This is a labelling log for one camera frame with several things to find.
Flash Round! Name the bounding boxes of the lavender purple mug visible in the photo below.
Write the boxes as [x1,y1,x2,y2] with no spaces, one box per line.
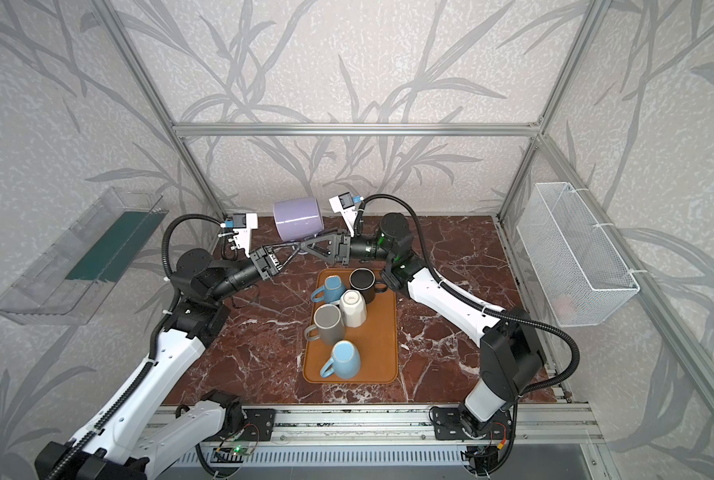
[273,197,324,241]

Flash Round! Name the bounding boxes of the black mug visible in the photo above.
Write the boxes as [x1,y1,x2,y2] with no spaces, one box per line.
[349,268,388,304]

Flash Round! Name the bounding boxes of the small blue mug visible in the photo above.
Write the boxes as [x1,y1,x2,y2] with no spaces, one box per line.
[311,275,347,304]

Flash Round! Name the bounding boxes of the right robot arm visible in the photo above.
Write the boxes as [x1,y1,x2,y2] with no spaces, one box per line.
[297,213,580,439]

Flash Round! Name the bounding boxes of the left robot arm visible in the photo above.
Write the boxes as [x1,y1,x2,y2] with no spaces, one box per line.
[35,243,287,479]

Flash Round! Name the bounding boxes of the white faceted mug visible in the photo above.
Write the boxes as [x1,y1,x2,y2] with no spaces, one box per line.
[339,290,367,328]

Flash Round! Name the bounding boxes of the grey mug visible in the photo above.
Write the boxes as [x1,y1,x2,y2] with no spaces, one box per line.
[304,304,346,346]

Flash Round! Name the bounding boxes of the large light blue mug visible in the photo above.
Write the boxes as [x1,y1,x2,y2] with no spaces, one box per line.
[320,340,361,380]

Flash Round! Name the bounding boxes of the orange brown tray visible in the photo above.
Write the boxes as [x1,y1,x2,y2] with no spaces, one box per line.
[303,268,399,384]

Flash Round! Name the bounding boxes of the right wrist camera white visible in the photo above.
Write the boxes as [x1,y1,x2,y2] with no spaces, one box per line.
[329,192,363,237]

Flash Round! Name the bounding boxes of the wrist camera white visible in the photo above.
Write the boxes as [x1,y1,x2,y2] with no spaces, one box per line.
[329,192,363,237]
[218,213,258,260]

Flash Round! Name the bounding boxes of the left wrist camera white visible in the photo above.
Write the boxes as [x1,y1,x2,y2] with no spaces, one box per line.
[218,213,258,260]

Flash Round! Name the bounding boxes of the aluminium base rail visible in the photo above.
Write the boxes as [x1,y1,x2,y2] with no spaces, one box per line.
[95,403,607,448]

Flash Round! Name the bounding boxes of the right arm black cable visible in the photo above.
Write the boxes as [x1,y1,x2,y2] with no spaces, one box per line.
[356,193,580,397]

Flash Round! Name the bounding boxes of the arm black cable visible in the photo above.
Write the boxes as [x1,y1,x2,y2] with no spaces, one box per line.
[44,214,223,480]
[356,193,580,397]

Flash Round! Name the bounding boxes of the clear plastic wall bin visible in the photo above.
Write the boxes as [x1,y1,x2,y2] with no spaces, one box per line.
[0,187,169,326]

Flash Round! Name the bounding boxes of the white wire mesh basket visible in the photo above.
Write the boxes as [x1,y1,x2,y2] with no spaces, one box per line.
[517,182,640,327]

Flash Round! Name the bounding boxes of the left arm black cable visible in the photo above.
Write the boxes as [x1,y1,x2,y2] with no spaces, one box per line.
[44,214,223,480]

